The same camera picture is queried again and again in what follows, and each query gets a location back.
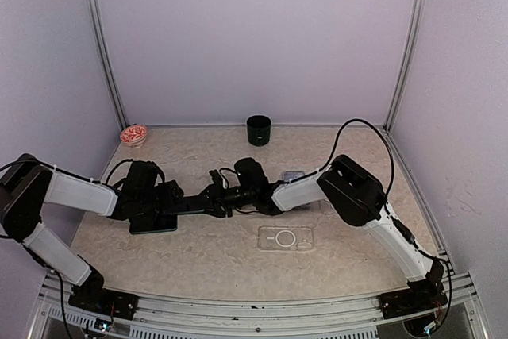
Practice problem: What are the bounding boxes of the clear phone case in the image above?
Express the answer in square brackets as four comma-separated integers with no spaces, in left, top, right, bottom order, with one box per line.
[257,226,314,252]
[318,199,337,215]

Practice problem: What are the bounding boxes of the aluminium frame post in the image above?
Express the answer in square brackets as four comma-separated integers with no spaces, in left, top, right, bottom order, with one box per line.
[383,0,425,135]
[87,0,129,130]

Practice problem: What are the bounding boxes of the dark green mug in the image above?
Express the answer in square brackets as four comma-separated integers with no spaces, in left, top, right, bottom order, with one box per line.
[246,115,271,147]

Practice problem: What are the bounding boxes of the front aluminium rail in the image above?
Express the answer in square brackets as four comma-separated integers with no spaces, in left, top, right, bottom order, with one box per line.
[35,271,485,339]

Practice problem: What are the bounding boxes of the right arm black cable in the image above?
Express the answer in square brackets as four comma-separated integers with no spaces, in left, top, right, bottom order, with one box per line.
[321,117,396,201]

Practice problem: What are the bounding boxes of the left aluminium frame post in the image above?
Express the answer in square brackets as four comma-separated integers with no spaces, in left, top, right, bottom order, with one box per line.
[87,0,129,130]

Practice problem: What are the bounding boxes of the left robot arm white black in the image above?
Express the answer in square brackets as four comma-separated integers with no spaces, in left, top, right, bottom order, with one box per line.
[1,153,183,311]

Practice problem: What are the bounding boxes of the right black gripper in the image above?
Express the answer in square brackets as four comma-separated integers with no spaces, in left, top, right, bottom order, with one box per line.
[191,179,256,217]

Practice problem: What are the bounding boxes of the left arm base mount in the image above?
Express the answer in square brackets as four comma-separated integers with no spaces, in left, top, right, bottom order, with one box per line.
[68,289,139,321]

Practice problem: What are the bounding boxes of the lavender phone case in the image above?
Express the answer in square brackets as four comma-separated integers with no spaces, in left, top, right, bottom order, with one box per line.
[282,171,310,210]

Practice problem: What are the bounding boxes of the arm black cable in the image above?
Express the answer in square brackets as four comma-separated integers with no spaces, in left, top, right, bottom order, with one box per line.
[0,158,136,237]
[321,117,396,201]

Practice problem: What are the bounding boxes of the right aluminium frame post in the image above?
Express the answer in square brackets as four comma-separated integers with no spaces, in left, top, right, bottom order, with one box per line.
[383,0,425,135]

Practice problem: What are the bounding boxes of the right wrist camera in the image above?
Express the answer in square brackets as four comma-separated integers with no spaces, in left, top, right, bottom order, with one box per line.
[209,169,229,189]

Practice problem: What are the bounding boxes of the red white patterned bowl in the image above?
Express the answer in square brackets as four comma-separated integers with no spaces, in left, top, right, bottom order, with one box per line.
[120,125,148,148]

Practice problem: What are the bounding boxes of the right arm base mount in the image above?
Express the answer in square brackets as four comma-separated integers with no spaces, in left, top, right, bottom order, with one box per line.
[379,289,448,319]

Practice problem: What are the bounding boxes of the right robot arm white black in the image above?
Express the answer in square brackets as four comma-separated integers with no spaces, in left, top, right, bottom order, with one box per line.
[190,155,447,310]

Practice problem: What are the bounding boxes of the black phone bottom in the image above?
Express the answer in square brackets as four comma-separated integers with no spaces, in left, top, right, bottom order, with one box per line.
[129,216,178,235]

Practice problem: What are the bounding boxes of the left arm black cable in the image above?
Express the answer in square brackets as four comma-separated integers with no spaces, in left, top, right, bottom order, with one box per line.
[0,158,136,237]

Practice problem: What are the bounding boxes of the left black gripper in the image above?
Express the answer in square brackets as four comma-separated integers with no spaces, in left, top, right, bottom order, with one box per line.
[138,179,183,216]

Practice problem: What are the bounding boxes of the black phone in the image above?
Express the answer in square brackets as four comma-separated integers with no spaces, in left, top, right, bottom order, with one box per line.
[160,196,210,216]
[129,216,178,235]

